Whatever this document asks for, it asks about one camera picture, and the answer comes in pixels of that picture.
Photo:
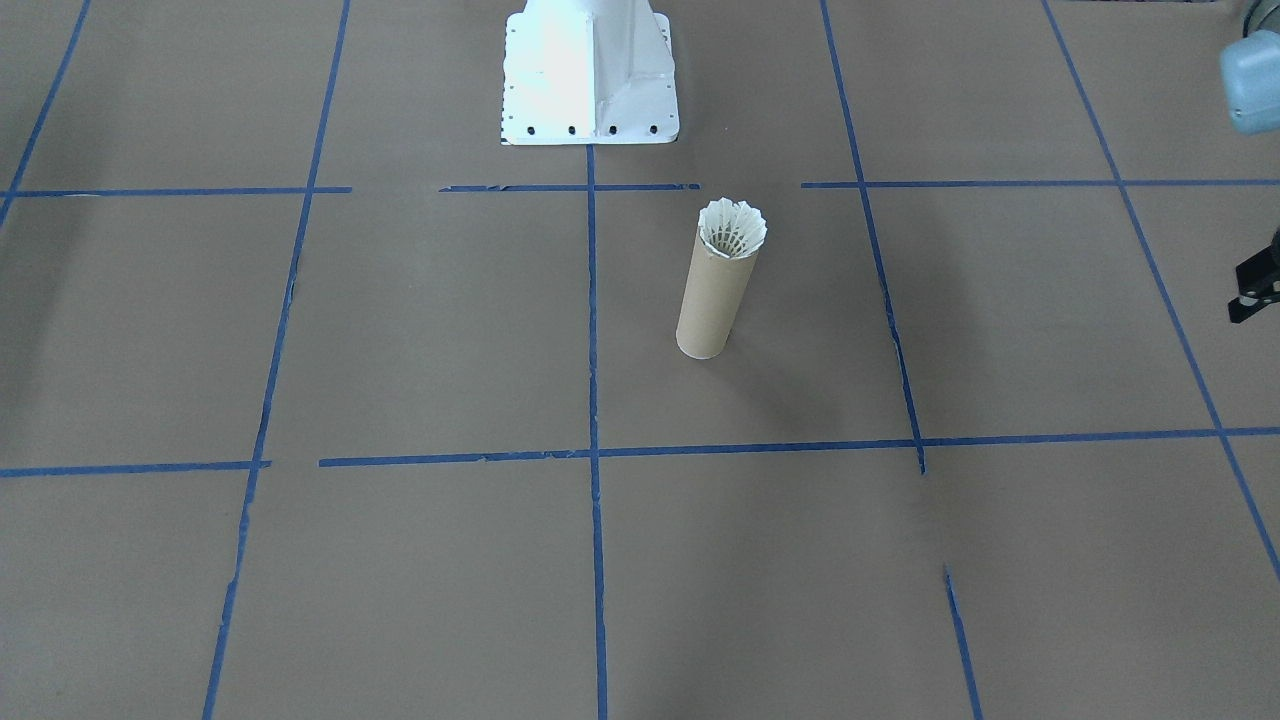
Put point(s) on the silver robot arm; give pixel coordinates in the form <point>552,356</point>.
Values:
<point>1255,80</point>

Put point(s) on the white metal pedestal base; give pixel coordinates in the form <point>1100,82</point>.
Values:
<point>590,80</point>

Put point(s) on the brown cardboard tube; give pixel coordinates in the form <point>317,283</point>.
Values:
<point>712,305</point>

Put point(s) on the white feather shuttlecock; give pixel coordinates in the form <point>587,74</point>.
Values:
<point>733,225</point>

